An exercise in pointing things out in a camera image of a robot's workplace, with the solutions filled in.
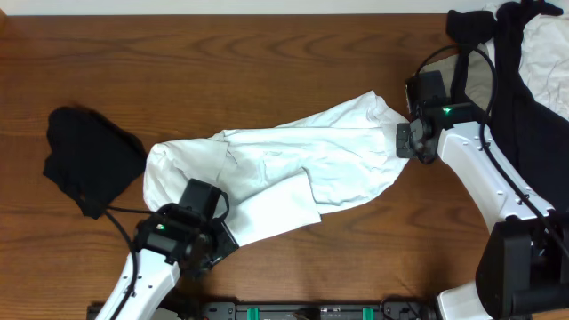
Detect white t-shirt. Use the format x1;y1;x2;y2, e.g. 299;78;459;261
143;92;406;246

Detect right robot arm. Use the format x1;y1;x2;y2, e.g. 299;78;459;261
396;71;568;319

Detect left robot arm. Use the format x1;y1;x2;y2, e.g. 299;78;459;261
86;179;239;319

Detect beige garment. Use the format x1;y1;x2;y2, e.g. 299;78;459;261
421;49;493;113

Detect black garment in pile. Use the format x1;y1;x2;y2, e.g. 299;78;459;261
446;1;568;213

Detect folded black cloth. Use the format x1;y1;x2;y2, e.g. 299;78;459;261
44;106;147;220

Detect white wrinkled garment in pile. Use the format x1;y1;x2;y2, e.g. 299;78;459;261
484;4;569;121

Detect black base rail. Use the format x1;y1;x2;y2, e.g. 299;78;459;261
149;299;439;320

